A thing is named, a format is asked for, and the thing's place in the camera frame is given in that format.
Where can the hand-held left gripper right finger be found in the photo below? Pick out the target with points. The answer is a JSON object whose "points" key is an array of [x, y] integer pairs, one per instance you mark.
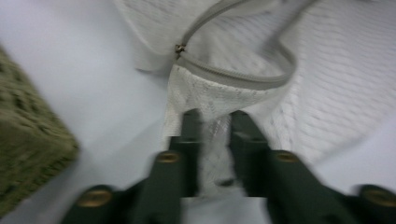
{"points": [[249, 155]]}

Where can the green woven basket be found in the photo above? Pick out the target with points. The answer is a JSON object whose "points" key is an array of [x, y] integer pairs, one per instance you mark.
{"points": [[28, 130]]}

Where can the white mesh laundry bag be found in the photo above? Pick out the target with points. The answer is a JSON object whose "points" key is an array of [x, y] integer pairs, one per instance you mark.
{"points": [[327, 77]]}

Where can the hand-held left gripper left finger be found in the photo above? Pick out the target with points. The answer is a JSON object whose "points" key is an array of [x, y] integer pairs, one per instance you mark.
{"points": [[186, 161]]}

